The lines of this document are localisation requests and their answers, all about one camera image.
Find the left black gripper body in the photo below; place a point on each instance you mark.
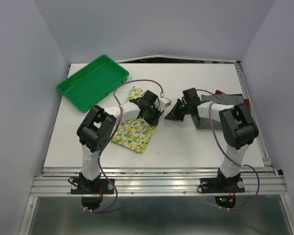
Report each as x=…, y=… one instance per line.
x=153, y=114

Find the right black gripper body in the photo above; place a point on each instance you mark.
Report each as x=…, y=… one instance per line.
x=187, y=105

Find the grey skirt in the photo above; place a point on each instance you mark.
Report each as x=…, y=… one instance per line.
x=222, y=98

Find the yellow lemon print skirt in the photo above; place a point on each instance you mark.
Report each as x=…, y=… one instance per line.
x=134, y=134

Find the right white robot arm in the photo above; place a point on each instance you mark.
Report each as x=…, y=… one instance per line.
x=239, y=131

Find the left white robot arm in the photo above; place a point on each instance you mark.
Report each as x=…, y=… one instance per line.
x=97, y=129

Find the green plastic tray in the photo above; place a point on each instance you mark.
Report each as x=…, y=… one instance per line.
x=92, y=83

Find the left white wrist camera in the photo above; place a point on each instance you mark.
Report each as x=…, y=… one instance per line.
x=162, y=103

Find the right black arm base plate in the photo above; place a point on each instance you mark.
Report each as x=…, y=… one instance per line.
x=219, y=186

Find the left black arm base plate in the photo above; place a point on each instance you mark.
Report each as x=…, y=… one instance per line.
x=100, y=186

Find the aluminium frame rail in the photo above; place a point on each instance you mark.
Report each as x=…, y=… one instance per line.
x=52, y=182

